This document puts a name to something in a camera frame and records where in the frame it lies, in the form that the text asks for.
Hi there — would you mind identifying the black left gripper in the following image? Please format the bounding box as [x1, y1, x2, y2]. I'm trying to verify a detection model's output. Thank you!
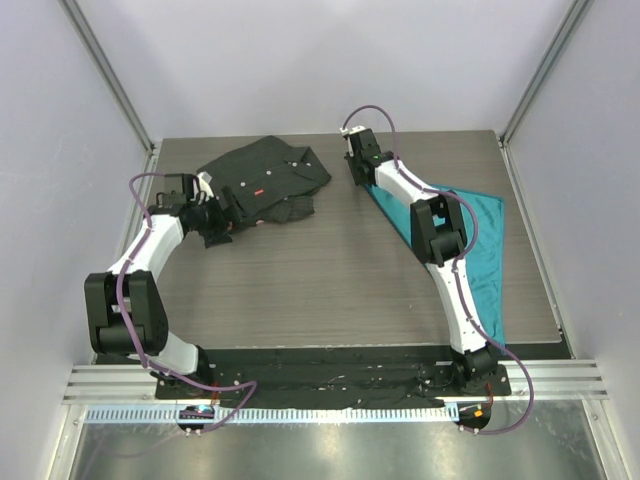
[192, 187, 255, 249]

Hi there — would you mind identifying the teal satin napkin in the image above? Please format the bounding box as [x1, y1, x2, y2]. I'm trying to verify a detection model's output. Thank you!
[365, 186, 505, 346]

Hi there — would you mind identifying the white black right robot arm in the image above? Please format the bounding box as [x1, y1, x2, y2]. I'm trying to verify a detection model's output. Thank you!
[340, 126, 498, 395]

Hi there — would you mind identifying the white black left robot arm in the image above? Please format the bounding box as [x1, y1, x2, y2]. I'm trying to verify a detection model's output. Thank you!
[84, 172, 246, 399]

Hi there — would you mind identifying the dark pinstriped shirt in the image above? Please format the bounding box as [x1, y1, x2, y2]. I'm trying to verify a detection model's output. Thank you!
[197, 136, 331, 232]

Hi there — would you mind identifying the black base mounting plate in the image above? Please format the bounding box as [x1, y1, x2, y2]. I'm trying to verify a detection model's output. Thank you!
[155, 345, 512, 410]

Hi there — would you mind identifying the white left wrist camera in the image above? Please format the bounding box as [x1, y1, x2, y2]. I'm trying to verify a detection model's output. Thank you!
[194, 171, 215, 203]

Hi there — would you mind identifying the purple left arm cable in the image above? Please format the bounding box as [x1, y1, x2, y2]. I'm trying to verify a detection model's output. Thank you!
[126, 172, 259, 436]

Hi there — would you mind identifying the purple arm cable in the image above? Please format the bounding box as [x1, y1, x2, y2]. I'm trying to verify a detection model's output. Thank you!
[342, 104, 535, 437]
[126, 172, 259, 436]

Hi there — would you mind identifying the white slotted cable duct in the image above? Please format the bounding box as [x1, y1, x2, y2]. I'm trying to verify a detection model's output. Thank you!
[85, 403, 459, 425]

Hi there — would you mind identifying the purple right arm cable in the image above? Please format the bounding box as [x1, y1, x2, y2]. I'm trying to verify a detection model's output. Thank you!
[342, 104, 535, 437]

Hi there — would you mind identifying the aluminium frame rail right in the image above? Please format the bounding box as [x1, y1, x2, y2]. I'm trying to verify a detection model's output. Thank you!
[498, 0, 593, 147]

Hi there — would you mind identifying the aluminium frame post left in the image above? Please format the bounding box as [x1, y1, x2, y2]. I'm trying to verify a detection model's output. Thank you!
[59, 0, 155, 155]

